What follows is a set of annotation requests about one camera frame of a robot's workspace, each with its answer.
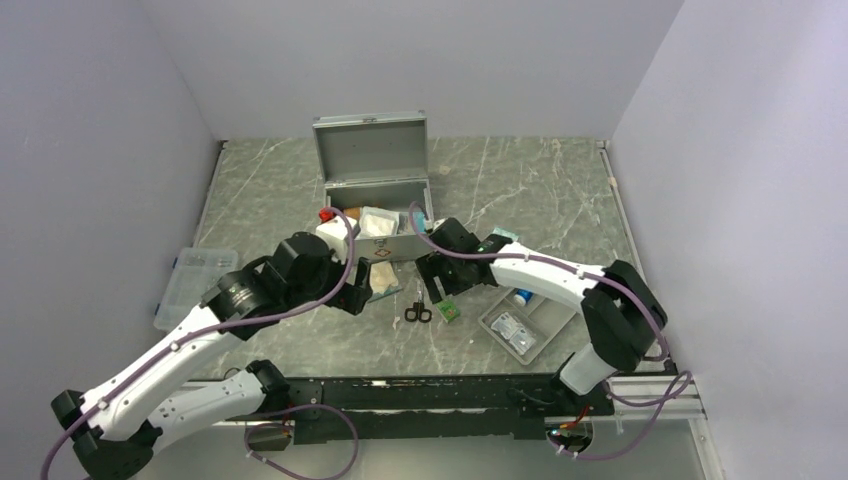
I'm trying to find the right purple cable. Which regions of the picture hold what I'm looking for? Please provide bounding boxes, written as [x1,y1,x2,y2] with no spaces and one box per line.
[407,201,694,462]

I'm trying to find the grey plastic divider tray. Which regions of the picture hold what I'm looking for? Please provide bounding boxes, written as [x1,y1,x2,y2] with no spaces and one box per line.
[478,288,577,366]

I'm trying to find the cream latex gloves packet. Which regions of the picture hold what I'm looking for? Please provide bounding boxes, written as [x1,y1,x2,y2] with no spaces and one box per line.
[369,261,402,302]

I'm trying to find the grey metal medicine case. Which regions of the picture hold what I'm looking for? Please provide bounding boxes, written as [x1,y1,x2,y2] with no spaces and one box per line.
[312,110,433,262]

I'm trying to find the small green box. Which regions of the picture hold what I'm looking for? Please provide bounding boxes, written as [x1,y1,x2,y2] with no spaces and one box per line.
[434,298,461,324]

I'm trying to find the teal white small packet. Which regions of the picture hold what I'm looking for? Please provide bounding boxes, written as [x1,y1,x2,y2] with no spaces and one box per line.
[492,227,519,242]

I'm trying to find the clear plastic storage box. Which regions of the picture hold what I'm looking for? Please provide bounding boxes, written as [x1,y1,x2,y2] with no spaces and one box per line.
[153,247,239,333]

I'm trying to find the clear gauze pad packet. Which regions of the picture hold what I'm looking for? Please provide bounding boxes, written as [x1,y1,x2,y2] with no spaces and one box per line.
[359,206,400,238]

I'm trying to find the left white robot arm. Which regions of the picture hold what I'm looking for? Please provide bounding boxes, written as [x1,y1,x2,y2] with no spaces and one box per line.
[51,232,372,479]

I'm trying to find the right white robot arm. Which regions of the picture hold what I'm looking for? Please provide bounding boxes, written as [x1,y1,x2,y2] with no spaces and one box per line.
[417,217,669,415]

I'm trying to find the small white blue bottle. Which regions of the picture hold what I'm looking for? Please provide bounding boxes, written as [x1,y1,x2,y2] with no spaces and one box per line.
[512,289,534,307]

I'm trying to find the black handled scissors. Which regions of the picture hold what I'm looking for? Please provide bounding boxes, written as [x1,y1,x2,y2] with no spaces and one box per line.
[404,283,432,323]

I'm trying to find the clear bag alcohol wipes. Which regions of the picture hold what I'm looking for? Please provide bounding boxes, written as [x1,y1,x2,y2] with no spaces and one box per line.
[490,312,537,355]

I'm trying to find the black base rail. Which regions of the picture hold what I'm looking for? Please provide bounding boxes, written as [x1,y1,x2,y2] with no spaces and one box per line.
[243,373,615,445]

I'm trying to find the blue white medical pouch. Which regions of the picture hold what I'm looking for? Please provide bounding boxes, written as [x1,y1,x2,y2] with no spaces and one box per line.
[397,211,428,235]

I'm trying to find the brown bottle orange cap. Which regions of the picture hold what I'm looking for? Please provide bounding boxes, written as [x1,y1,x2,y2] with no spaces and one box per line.
[343,207,362,221]

